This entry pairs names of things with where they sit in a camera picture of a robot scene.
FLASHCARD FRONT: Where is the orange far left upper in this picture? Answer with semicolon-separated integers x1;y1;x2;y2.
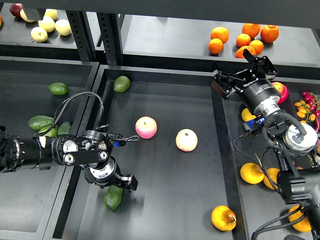
210;26;229;44

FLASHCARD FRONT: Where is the pale yellow pear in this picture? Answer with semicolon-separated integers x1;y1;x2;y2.
44;8;58;21
38;16;56;33
55;19;72;37
30;27;48;43

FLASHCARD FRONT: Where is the black left tray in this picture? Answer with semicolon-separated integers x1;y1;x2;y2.
0;56;99;240

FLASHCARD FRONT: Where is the pale yellow pear middle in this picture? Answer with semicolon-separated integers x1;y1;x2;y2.
38;16;56;33

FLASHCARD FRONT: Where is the black tray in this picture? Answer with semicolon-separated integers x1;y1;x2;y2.
0;56;99;240
45;65;236;240
211;74;320;240

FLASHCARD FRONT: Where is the orange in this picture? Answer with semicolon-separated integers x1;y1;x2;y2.
210;26;229;44
208;38;224;55
242;23;261;39
260;24;280;43
235;45;256;59

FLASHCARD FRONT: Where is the orange far left lower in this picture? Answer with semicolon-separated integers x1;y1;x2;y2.
208;38;224;55

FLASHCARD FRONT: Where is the black centre tray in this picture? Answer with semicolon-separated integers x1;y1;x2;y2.
45;65;236;240

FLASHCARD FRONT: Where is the orange top middle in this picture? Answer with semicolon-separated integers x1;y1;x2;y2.
242;23;261;39

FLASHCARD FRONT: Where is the orange top right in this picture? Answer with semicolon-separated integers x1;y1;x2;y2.
260;24;280;43

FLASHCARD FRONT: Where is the black right tray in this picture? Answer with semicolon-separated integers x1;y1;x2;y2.
211;74;320;240

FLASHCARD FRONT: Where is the dark green avocado upright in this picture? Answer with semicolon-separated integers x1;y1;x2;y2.
57;121;72;135

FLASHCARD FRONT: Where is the orange small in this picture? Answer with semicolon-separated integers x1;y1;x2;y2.
249;40;264;55
236;33;252;48

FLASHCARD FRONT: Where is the orange lower right small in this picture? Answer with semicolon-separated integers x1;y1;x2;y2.
249;40;264;55

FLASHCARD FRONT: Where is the pale yellow pear hidden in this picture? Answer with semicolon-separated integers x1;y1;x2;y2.
20;9;35;23

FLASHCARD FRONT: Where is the yellow pear under arm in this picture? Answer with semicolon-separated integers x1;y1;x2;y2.
263;167;280;190

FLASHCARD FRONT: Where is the pale yellow pear right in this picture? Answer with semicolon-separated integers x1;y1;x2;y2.
55;19;72;37

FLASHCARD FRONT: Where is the red chili pepper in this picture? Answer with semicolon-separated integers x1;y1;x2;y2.
314;117;320;133

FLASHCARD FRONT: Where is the black shelf upright post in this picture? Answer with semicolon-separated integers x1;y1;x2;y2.
96;12;124;66

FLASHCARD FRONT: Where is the red apple right tray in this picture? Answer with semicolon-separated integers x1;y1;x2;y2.
272;81;289;104

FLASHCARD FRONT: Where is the pale yellow pear front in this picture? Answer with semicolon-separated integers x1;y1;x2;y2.
30;27;48;43

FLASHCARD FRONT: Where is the pale yellow pear back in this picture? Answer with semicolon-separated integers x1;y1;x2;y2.
44;8;58;21

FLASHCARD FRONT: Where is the cherry tomato bunch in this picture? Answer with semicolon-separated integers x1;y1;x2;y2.
294;91;320;126

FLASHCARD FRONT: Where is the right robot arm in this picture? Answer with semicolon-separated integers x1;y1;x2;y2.
211;50;320;240

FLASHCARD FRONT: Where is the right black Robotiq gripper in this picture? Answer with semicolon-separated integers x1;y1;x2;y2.
211;49;281;117

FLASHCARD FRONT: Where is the pink red apple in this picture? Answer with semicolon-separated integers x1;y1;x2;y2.
135;116;158;139

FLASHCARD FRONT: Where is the dark red apple on shelf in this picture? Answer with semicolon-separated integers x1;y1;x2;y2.
9;3;23;18

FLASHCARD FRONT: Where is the orange centre small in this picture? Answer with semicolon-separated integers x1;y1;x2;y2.
236;33;252;48

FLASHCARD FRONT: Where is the orange front bottom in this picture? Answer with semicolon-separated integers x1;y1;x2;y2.
235;45;256;59

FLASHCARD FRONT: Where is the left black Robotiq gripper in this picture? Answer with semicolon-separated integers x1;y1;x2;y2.
83;156;138;191

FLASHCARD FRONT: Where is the pale pink apple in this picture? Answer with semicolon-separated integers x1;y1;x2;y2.
175;128;198;152

